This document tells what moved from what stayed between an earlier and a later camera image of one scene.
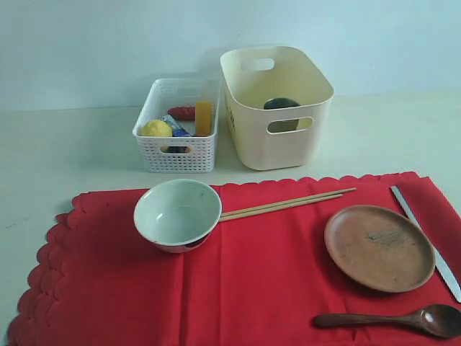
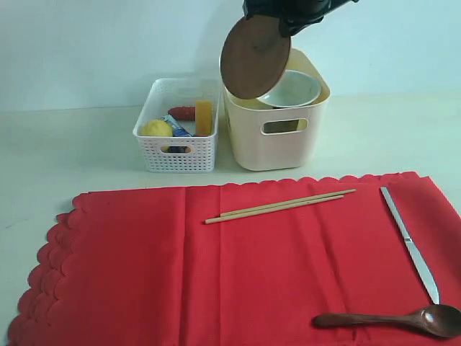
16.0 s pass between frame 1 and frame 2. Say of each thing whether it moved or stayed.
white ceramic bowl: moved
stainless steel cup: stayed
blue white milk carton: stayed
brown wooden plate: moved
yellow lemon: stayed
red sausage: stayed
